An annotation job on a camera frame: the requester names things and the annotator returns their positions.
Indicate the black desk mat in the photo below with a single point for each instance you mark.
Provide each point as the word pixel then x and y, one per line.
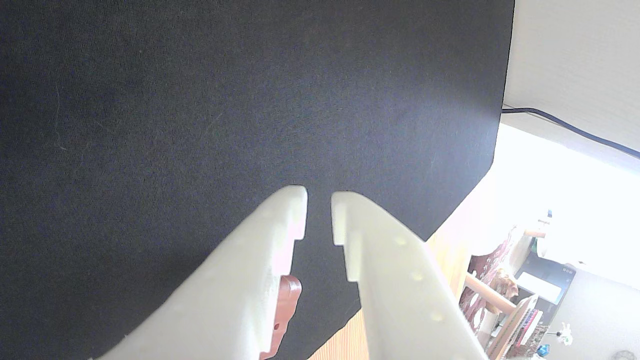
pixel 150 125

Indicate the brown toy block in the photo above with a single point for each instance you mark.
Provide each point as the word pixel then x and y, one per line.
pixel 288 300

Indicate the black box appliance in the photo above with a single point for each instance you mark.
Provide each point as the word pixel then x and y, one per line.
pixel 547 277

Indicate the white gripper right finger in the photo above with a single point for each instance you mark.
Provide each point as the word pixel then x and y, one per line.
pixel 400 290

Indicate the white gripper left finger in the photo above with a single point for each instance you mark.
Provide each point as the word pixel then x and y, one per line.
pixel 235 280

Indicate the red patterned cloth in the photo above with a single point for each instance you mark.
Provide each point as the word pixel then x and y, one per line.
pixel 492 265

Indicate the wooden chair frame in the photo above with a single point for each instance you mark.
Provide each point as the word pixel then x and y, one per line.
pixel 492 295

